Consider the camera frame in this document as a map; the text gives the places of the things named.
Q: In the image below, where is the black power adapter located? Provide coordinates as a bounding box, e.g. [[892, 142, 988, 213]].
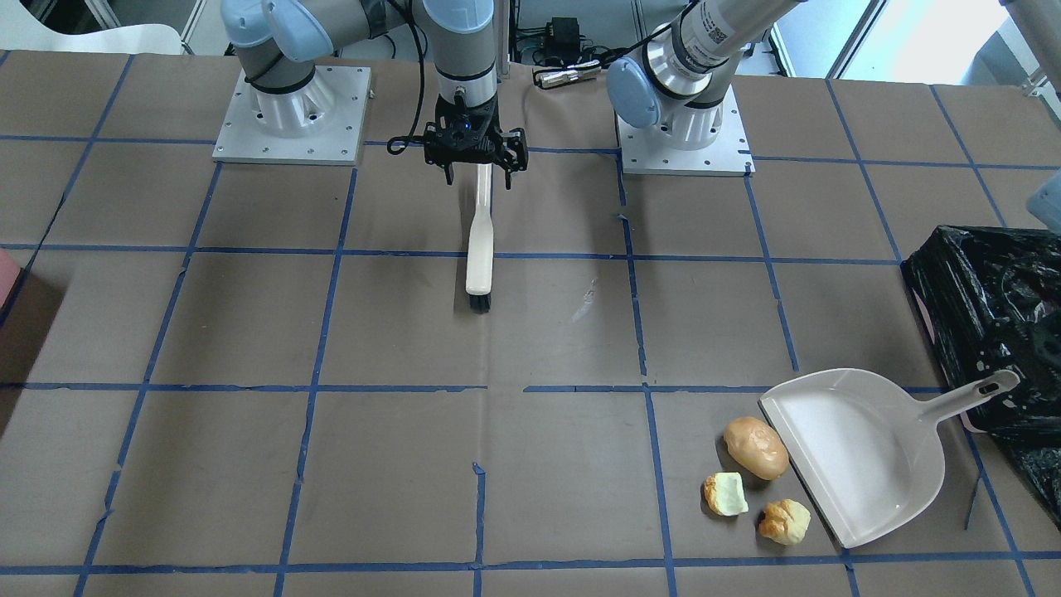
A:
[[545, 17, 581, 60]]

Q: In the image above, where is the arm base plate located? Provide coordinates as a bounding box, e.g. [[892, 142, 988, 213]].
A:
[[212, 66, 372, 166], [607, 71, 756, 177]]

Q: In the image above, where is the brown potato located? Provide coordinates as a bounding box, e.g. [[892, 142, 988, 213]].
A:
[[723, 416, 792, 481]]

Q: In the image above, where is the beige plastic dustpan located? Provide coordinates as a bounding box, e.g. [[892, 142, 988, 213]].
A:
[[758, 369, 1022, 549]]

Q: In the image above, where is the yellow bread chunk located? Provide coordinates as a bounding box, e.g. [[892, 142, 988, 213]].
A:
[[756, 498, 811, 546]]

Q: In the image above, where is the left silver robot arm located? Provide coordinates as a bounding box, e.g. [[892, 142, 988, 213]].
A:
[[606, 1, 800, 151]]

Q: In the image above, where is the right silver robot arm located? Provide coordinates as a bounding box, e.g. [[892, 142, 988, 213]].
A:
[[213, 1, 528, 180]]

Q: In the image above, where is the pale green food chunk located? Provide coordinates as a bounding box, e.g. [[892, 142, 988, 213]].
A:
[[701, 472, 748, 517]]

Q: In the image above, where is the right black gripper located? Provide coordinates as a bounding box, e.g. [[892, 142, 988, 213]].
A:
[[424, 95, 528, 190]]

